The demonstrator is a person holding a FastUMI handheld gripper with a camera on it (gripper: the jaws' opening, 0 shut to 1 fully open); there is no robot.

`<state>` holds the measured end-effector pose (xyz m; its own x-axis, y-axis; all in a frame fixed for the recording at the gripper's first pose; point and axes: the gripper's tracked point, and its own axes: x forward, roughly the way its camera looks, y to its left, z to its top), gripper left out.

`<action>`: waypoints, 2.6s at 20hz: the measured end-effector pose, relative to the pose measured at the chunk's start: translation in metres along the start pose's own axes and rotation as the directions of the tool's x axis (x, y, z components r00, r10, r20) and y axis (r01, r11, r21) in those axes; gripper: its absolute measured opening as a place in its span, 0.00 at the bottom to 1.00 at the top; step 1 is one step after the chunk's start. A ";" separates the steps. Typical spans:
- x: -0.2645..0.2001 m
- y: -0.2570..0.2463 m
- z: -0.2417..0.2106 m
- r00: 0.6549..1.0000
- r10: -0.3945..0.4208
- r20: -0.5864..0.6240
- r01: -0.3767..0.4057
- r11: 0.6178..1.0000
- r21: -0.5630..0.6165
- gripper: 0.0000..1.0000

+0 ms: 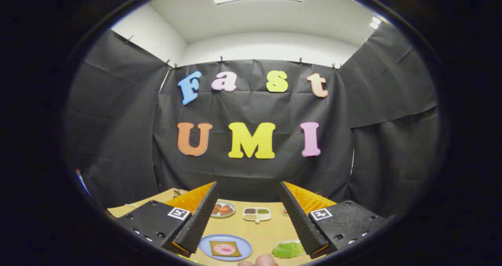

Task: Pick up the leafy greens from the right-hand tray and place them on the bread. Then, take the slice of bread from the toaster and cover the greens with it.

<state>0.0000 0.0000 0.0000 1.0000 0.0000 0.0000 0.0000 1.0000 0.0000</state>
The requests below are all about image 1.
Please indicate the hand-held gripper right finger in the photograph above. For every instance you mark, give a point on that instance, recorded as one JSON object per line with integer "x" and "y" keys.
{"x": 302, "y": 226}

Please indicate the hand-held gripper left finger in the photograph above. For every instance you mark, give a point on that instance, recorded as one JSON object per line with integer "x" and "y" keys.
{"x": 200, "y": 223}

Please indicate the green lettuce leaf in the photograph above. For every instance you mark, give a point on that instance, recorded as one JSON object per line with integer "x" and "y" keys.
{"x": 288, "y": 250}

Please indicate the brown meat piece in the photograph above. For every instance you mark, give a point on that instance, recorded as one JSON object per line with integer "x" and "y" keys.
{"x": 214, "y": 210}

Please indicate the white square plate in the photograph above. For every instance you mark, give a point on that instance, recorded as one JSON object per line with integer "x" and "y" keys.
{"x": 284, "y": 242}

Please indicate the blue round plate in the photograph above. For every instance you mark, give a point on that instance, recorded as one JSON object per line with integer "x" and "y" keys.
{"x": 206, "y": 246}

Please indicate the pale green round plate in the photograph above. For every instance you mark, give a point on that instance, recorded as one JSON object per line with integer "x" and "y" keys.
{"x": 225, "y": 216}

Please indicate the red tomato slice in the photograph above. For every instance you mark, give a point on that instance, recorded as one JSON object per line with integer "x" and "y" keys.
{"x": 223, "y": 208}

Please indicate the pink ham slice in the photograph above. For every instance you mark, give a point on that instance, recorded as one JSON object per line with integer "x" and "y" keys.
{"x": 224, "y": 249}

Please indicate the white divided tray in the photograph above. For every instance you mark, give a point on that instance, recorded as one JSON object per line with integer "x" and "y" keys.
{"x": 263, "y": 217}

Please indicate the green bean pile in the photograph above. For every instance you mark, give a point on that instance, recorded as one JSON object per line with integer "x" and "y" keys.
{"x": 263, "y": 210}

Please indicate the brown toast slice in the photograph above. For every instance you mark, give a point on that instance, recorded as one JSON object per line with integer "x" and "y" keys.
{"x": 237, "y": 252}

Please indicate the yellow bean pile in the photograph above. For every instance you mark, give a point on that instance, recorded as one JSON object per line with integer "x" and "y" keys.
{"x": 250, "y": 216}

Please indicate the dark bean pile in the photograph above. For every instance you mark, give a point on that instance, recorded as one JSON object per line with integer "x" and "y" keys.
{"x": 250, "y": 210}

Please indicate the black backdrop cloth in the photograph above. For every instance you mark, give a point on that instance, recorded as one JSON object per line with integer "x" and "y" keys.
{"x": 251, "y": 109}

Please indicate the small ceiling light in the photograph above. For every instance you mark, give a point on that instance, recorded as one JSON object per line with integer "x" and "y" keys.
{"x": 375, "y": 22}

